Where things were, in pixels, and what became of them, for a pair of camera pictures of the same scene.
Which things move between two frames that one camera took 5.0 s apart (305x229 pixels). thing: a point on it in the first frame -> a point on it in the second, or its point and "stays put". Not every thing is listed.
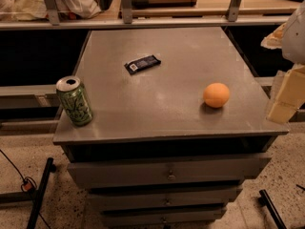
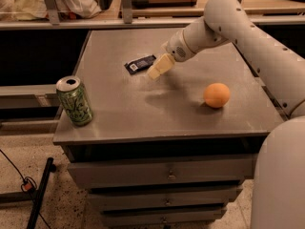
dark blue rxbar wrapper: (141, 63) stays put
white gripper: (294, 40) -> (175, 49)
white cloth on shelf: (73, 2) stays put
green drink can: (75, 102) stays put
